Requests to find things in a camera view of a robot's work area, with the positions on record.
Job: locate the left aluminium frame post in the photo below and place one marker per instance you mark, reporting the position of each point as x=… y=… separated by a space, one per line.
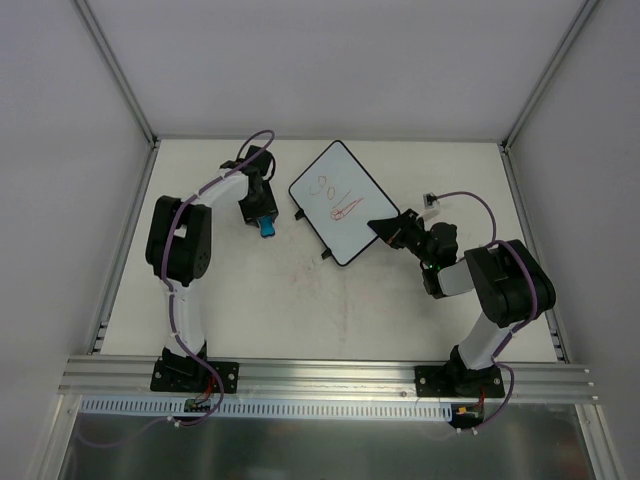
x=114 y=68

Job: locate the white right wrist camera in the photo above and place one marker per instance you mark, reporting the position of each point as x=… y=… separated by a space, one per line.
x=431 y=206

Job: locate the aluminium frame post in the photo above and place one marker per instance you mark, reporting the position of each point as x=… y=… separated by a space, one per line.
x=560 y=53
x=114 y=68

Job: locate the blue whiteboard eraser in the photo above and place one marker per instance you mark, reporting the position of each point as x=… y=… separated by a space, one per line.
x=266 y=226

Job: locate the white slotted cable duct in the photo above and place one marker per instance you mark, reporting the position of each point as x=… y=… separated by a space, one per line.
x=235 y=407

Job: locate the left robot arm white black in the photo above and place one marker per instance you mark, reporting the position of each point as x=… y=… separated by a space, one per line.
x=179 y=250

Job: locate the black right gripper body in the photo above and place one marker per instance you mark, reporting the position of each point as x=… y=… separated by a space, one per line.
x=401 y=230

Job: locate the right aluminium table edge profile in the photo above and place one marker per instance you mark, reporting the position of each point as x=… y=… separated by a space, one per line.
x=531 y=239

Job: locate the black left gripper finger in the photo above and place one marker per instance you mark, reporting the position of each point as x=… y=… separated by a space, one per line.
x=251 y=218
x=270 y=205

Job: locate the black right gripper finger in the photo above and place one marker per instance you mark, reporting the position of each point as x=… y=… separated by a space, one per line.
x=387 y=228
x=408 y=241

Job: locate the white board with black frame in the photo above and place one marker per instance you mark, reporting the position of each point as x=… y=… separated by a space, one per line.
x=338 y=197

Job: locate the left aluminium table edge profile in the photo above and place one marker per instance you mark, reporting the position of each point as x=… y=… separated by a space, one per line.
x=116 y=269

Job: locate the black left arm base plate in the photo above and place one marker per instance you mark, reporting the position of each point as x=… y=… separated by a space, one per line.
x=191 y=377

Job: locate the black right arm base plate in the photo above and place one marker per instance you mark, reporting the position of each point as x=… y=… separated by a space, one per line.
x=437 y=381

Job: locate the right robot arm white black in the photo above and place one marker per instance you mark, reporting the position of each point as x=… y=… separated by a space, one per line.
x=511 y=287

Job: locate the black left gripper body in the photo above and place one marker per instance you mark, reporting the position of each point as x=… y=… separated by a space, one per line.
x=262 y=215

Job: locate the aluminium table edge profile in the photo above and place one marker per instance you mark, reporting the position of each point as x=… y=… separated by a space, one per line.
x=531 y=239
x=116 y=269

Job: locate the aluminium mounting rail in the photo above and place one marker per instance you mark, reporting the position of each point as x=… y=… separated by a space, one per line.
x=369 y=381

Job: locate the right aluminium frame post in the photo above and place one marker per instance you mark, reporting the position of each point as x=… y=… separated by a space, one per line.
x=560 y=53

